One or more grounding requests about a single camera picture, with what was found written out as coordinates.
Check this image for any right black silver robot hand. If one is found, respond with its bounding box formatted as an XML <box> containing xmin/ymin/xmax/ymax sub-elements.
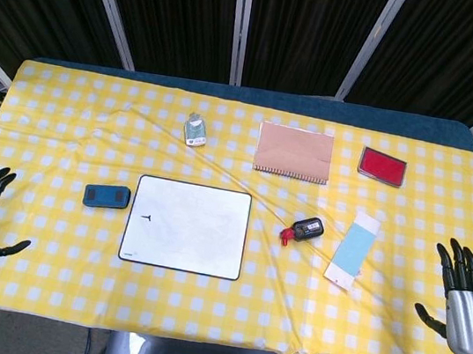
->
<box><xmin>408</xmin><ymin>234</ymin><xmax>473</xmax><ymax>354</ymax></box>

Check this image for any blue whiteboard eraser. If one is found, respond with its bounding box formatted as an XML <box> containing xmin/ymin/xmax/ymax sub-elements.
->
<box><xmin>82</xmin><ymin>181</ymin><xmax>132</xmax><ymax>214</ymax></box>

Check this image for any small white whiteboard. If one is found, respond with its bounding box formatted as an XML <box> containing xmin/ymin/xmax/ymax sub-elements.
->
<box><xmin>116</xmin><ymin>172</ymin><xmax>255</xmax><ymax>283</ymax></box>

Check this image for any light blue white paper card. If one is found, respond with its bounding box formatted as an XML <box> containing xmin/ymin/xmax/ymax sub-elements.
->
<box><xmin>321</xmin><ymin>207</ymin><xmax>383</xmax><ymax>299</ymax></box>

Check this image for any yellow white checked tablecloth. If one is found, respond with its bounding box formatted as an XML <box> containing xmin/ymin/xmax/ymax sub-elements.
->
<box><xmin>0</xmin><ymin>55</ymin><xmax>473</xmax><ymax>354</ymax></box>

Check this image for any red ink pad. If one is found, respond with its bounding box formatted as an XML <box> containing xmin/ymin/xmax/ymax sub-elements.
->
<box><xmin>354</xmin><ymin>145</ymin><xmax>411</xmax><ymax>189</ymax></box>

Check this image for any black ink bottle red cap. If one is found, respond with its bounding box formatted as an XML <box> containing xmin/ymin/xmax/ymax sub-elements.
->
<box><xmin>278</xmin><ymin>212</ymin><xmax>326</xmax><ymax>253</ymax></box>

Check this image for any brown spiral notebook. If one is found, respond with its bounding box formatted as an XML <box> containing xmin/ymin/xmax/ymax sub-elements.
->
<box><xmin>251</xmin><ymin>119</ymin><xmax>337</xmax><ymax>187</ymax></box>

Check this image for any small green white packet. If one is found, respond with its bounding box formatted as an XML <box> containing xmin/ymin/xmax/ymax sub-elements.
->
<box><xmin>181</xmin><ymin>110</ymin><xmax>211</xmax><ymax>150</ymax></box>

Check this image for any blue table cover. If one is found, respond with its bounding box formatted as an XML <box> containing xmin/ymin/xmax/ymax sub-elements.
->
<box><xmin>26</xmin><ymin>55</ymin><xmax>473</xmax><ymax>153</ymax></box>

